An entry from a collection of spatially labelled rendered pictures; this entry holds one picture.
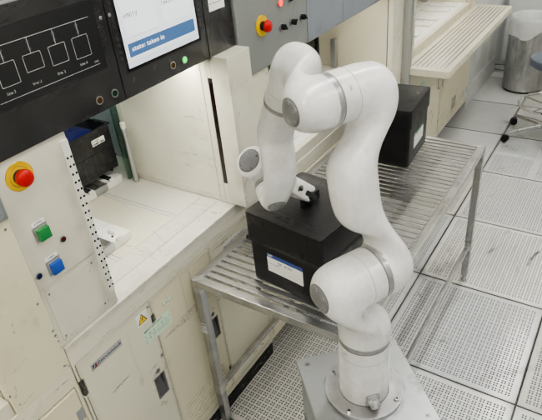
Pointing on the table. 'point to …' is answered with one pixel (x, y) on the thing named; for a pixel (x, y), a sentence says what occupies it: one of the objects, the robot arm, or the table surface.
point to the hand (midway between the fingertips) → (308, 197)
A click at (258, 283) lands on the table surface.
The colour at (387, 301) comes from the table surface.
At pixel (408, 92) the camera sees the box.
